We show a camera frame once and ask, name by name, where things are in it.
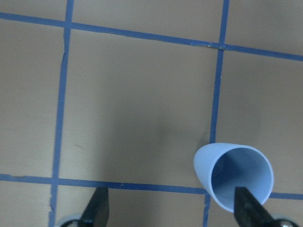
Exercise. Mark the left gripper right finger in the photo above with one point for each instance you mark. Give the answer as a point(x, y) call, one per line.
point(248, 212)

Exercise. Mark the blue plastic cup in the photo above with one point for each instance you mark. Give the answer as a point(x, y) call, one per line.
point(221, 167)

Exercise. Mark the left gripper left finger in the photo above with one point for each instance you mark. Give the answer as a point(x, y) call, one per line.
point(96, 213)

